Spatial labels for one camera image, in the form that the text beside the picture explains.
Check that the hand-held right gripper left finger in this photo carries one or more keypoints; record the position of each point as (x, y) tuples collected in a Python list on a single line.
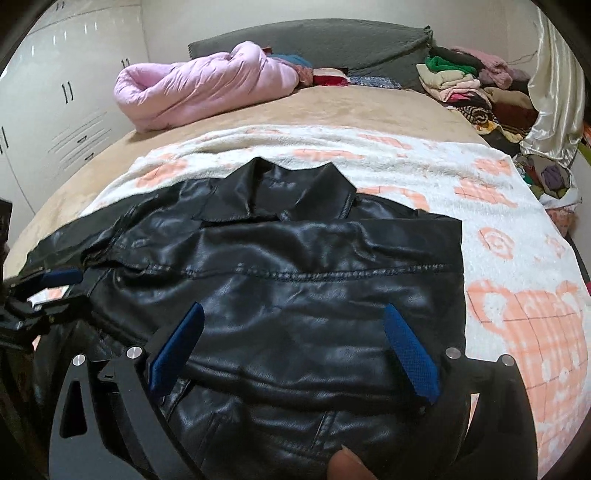
[(181, 339)]

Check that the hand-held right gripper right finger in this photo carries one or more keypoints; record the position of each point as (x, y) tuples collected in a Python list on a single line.
[(411, 355)]

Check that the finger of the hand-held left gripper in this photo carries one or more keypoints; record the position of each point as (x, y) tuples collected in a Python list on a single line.
[(62, 277)]

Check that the black leather jacket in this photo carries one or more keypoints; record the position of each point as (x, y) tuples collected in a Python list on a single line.
[(295, 286)]

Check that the pile of folded clothes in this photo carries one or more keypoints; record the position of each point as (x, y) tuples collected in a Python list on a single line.
[(466, 83)]

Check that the colourful clothes by headboard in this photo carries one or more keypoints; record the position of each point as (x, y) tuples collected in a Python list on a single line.
[(323, 74)]

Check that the white blanket with orange print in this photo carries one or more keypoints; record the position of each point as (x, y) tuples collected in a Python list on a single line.
[(508, 230)]

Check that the white wardrobe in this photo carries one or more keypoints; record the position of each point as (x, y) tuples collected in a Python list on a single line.
[(69, 92)]

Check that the pink quilted comforter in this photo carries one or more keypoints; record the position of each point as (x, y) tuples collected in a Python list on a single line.
[(198, 83)]

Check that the beige bed sheet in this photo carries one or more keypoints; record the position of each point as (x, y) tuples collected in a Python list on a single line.
[(323, 106)]

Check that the cream satin curtain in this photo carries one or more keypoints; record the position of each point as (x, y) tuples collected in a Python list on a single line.
[(554, 83)]

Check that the grey headboard cushion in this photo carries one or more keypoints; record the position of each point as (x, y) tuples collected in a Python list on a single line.
[(360, 44)]

